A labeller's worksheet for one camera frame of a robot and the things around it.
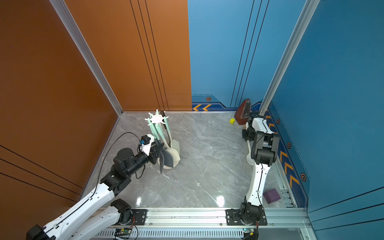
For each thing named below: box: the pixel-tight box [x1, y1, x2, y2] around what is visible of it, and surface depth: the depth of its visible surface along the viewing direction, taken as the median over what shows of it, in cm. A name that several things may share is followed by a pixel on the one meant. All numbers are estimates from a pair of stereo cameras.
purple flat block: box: [263, 188, 281, 204], surface depth 77 cm
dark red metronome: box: [234, 98, 252, 125], surface depth 108 cm
